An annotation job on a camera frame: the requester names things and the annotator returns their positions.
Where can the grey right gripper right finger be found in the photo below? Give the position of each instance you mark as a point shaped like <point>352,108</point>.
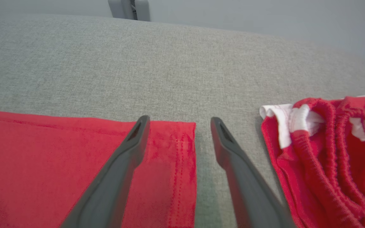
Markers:
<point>249,190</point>

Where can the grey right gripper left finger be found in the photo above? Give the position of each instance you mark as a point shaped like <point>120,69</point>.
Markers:
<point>112,186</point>

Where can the red jersey with white trim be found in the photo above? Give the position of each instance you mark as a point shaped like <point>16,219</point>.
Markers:
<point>43,171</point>

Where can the red shorts with white stripe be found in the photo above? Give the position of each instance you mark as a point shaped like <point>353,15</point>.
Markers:
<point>322,177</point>

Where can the aluminium profile post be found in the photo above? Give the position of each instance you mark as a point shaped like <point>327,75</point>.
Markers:
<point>119,9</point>

